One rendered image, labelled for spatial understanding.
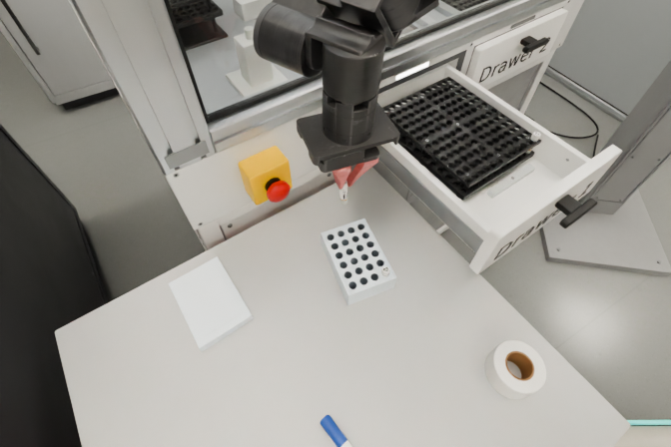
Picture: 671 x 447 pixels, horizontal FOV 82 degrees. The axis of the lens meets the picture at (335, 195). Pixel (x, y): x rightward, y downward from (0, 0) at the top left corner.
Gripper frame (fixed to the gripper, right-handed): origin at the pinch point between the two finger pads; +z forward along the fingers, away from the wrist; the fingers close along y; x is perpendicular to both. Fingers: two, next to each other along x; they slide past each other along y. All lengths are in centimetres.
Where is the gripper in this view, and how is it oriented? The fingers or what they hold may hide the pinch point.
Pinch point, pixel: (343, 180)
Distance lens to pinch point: 50.2
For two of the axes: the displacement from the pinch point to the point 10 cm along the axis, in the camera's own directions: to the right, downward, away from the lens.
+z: -0.3, 6.2, 7.9
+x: 3.7, 7.4, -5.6
